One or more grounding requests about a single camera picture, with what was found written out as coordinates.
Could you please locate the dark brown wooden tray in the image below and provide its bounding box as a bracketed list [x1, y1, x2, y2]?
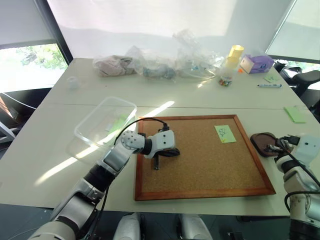
[250, 132, 294, 158]

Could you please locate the large crumpled clear plastic bag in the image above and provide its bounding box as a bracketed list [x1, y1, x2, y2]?
[171, 28, 225, 81]

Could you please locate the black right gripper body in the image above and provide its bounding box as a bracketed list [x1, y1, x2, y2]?
[275, 137, 295, 156]

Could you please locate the clear jar of coloured pushpins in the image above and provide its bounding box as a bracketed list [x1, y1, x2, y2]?
[217, 56, 240, 88]

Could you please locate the purple tissue box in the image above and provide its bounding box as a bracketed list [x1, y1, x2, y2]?
[239, 54, 275, 75]

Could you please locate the cork board with wooden frame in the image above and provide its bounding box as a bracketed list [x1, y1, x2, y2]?
[134, 114, 277, 202]

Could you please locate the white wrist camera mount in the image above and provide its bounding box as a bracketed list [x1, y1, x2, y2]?
[143, 129, 177, 160]
[292, 134, 320, 164]

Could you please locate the small green paper note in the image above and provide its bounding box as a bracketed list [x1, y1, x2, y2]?
[263, 74, 280, 84]

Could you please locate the black office chair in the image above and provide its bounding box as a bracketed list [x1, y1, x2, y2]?
[273, 59, 320, 114]

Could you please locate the blue marker pen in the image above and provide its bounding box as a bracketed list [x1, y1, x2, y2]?
[256, 83, 283, 89]

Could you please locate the plain green sticky note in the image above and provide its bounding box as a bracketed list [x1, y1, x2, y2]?
[107, 114, 129, 134]

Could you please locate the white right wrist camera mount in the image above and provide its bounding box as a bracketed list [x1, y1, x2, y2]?
[292, 134, 320, 164]

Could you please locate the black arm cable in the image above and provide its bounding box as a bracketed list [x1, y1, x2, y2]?
[113, 117, 171, 147]
[282, 135, 320, 215]

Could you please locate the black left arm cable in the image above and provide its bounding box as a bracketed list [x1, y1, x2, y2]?
[113, 117, 171, 147]

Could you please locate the silver rounded robot leg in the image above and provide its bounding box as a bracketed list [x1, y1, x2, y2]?
[113, 212, 141, 240]
[178, 214, 214, 240]

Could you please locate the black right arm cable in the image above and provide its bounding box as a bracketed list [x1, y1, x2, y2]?
[282, 135, 320, 215]

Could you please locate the dark chair with brown seat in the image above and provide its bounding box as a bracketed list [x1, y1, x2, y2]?
[0, 87, 54, 145]

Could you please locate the green note with scribbles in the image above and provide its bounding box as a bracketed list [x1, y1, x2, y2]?
[214, 124, 238, 144]

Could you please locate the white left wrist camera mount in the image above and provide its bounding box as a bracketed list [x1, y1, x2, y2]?
[143, 129, 177, 160]

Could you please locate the clear bag with pink cloth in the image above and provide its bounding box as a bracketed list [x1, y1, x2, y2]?
[92, 54, 137, 78]

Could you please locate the small white round object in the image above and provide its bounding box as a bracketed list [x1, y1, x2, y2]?
[66, 76, 82, 91]

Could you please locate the green sticky note pad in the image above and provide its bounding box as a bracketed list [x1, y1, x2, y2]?
[283, 105, 307, 124]

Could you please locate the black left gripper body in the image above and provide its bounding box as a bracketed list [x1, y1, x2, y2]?
[158, 147, 176, 159]

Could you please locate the clear plastic box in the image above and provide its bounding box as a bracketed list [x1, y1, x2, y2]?
[74, 96, 138, 148]

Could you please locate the clear bag with blue-grey items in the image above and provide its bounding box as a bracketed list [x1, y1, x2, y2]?
[126, 45, 176, 81]

